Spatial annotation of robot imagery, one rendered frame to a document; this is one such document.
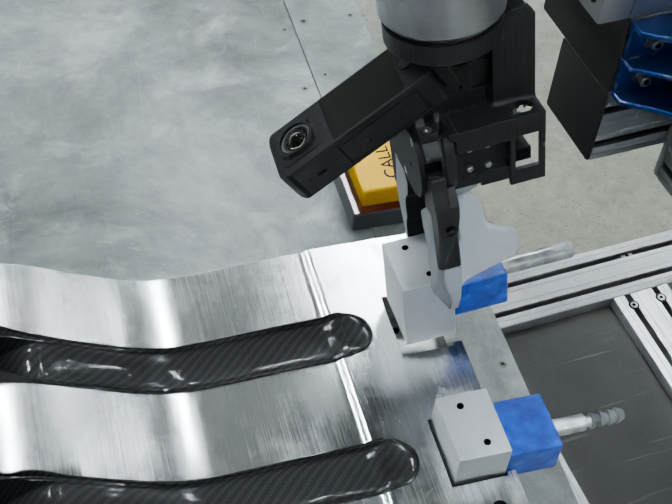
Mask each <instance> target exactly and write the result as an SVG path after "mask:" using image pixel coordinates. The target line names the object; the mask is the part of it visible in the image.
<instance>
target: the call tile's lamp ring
mask: <svg viewBox="0 0 672 504"><path fill-rule="evenodd" d="M340 178H341V181H342V184H343V186H344V189H345V191H346V194H347V197H348V199H349V202H350V205H351V207H352V210H353V212H354V215H359V214H366V213H372V212H378V211H384V210H391V209H397V208H401V207H400V202H399V201H397V202H391V203H385V204H378V205H372V206H366V207H360V206H359V203H358V201H357V198H356V195H355V193H354V190H353V188H352V185H351V182H350V180H349V177H348V175H347V172H345V173H344V174H342V175H341V176H340Z"/></svg>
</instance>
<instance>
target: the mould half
mask: <svg viewBox="0 0 672 504"><path fill-rule="evenodd" d="M403 238H407V236H406V233H404V234H398V235H392V236H386V237H380V238H374V239H368V240H362V241H356V242H349V243H343V244H337V245H331V246H325V247H319V248H313V249H308V250H305V251H303V252H301V253H298V254H293V255H287V256H282V257H276V258H271V259H266V260H261V261H256V262H251V263H246V264H241V265H236V266H231V267H227V268H222V269H217V270H212V271H207V272H202V273H197V274H191V275H186V276H181V277H175V278H169V279H162V280H147V281H136V280H119V279H110V278H102V277H95V276H88V275H82V274H76V273H70V272H64V271H58V270H52V269H46V268H40V267H33V266H25V265H17V264H7V263H0V325H2V326H5V327H9V328H12V329H16V330H20V331H24V332H29V333H34V334H40V335H45V336H50V337H56V338H62V339H68V340H74V341H81V342H89V343H96V344H105V345H113V346H123V347H136V348H168V347H177V346H184V345H190V344H195V343H200V342H205V341H210V340H215V339H220V338H225V337H230V336H234V335H239V334H244V333H248V332H252V331H257V330H261V329H266V328H270V327H275V326H280V325H284V324H289V323H294V322H299V321H305V320H310V319H316V318H320V317H324V316H326V315H328V314H331V313H336V312H339V314H353V315H356V316H358V317H360V318H362V319H363V320H365V321H366V322H367V323H368V325H369V326H370V328H371V331H372V340H371V342H370V344H369V346H368V347H367V348H366V349H365V350H364V351H362V352H360V353H358V354H355V355H354V356H351V357H346V358H343V359H340V360H338V361H336V362H331V363H326V364H321V365H316V366H311V367H306V368H302V369H297V370H292V371H288V372H283V373H279V374H274V375H270V376H265V377H261V378H256V379H252V380H247V381H243V382H238V383H234V384H229V385H224V386H219V387H215V388H210V389H205V390H199V391H194V392H187V393H179V394H133V393H121V392H111V391H102V390H93V389H85V388H76V387H67V386H58V385H47V384H34V383H0V472H1V473H4V472H14V471H20V470H27V469H37V470H45V471H51V472H56V473H61V474H67V475H75V476H86V477H98V478H111V479H125V480H144V481H188V480H199V479H206V478H212V477H217V476H222V475H226V474H231V473H235V472H239V471H244V470H248V469H253V468H257V467H261V466H266V465H270V464H274V463H279V462H283V461H287V460H291V459H295V458H300V457H304V456H308V455H312V454H317V453H321V452H326V451H331V450H335V449H340V448H345V447H350V446H355V445H360V444H363V443H366V442H368V441H371V440H374V439H378V438H383V440H385V439H393V440H398V441H401V442H404V443H405V444H407V445H408V446H410V447H411V448H412V449H413V450H414V452H415V453H416V455H417V457H418V462H419V469H418V472H417V474H416V476H415V478H414V479H413V480H412V481H411V482H410V483H408V484H407V485H404V486H402V487H400V489H395V490H391V491H388V492H386V493H384V494H381V495H378V496H373V497H369V498H365V499H360V500H356V501H352V502H347V503H343V504H494V502H495V501H498V500H502V501H505V502H506V503H507V504H530V503H529V501H528V498H527V496H526V493H525V491H524V489H523V486H522V484H521V481H520V479H519V477H518V474H517V472H516V470H511V471H507V473H508V476H503V477H498V478H494V479H489V480H484V481H480V482H475V483H470V484H466V485H461V486H456V487H452V485H451V482H450V480H449V477H448V474H447V472H446V469H445V466H444V464H443V461H442V458H441V456H440V453H439V450H438V448H437V445H436V442H435V440H434V437H433V434H432V432H431V429H430V426H429V424H428V421H427V420H429V419H431V418H432V413H433V409H434V404H435V400H436V398H439V397H444V396H449V395H454V394H459V393H464V392H470V391H475V390H480V389H482V388H481V386H480V383H479V381H478V378H477V376H476V374H475V371H474V369H473V366H472V364H471V362H470V359H469V357H468V354H467V352H466V350H465V347H464V345H463V342H462V341H456V342H454V344H455V345H454V346H449V347H443V348H438V349H433V350H428V351H422V352H417V353H412V354H406V355H402V352H401V350H400V347H399V344H398V342H397V339H396V336H395V334H394V331H393V328H392V326H391V323H390V320H389V318H388V315H387V312H386V310H385V307H384V304H383V302H382V299H381V297H386V296H387V295H386V284H385V273H384V262H383V251H382V244H383V243H387V242H391V241H395V240H399V239H403Z"/></svg>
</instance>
